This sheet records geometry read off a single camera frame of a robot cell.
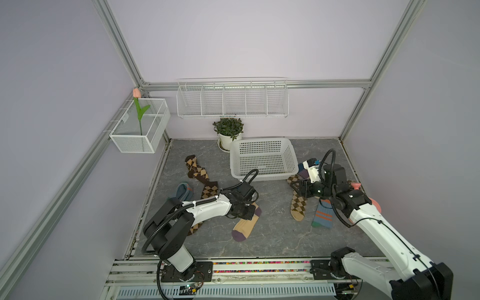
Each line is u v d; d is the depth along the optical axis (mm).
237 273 753
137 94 846
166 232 444
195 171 1038
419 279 383
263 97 1026
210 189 964
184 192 930
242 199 691
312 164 692
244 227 846
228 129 1015
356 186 865
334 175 578
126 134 807
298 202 922
